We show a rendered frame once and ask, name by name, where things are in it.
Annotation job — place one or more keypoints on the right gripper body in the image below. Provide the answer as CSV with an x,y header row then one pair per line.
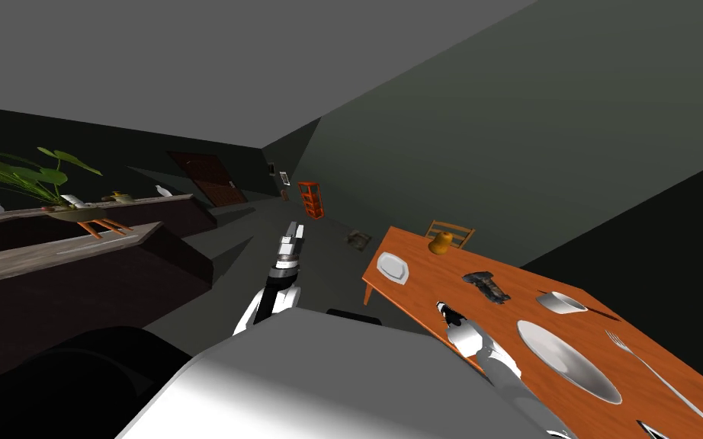
x,y
451,315

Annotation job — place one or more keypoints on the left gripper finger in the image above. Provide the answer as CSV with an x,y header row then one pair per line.
x,y
299,232
291,229

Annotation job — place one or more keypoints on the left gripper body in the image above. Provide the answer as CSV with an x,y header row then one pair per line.
x,y
288,250

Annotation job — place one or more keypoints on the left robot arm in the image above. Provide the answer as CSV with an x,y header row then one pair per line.
x,y
269,302

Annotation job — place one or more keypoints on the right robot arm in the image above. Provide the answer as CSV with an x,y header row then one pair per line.
x,y
498,366

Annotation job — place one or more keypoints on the orange wooden table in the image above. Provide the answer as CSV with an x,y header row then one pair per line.
x,y
449,292

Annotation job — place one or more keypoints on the orange shelf rack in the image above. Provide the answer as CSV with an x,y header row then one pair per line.
x,y
312,200

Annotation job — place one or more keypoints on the dark grey lumpy object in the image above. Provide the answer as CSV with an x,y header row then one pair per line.
x,y
487,285

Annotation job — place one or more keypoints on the dark square object on floor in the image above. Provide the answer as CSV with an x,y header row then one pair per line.
x,y
358,240

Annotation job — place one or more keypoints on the yellow bell-shaped pot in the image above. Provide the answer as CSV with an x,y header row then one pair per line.
x,y
440,244

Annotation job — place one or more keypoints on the white rectangular plate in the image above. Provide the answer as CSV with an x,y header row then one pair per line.
x,y
393,268

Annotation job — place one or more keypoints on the wooden chair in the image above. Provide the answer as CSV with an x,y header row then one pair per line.
x,y
450,228

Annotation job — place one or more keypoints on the brown door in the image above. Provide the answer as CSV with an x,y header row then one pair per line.
x,y
211,177

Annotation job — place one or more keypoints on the white bowl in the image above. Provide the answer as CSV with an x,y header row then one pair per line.
x,y
560,302

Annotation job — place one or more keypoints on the dark counter with wooden top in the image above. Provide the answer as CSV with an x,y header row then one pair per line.
x,y
168,216
83,292

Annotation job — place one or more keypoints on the large white round plate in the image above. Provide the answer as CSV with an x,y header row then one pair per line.
x,y
568,363

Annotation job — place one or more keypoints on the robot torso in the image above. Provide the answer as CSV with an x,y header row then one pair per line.
x,y
327,378

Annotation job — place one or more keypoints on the silver fork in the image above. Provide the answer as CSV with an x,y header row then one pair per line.
x,y
650,372

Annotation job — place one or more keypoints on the dark flat object white edge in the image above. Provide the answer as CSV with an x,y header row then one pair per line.
x,y
650,431

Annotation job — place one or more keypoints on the green potted plant orange legs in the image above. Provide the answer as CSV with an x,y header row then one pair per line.
x,y
40,177

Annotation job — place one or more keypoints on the white framed wall picture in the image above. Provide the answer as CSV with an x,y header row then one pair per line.
x,y
284,178

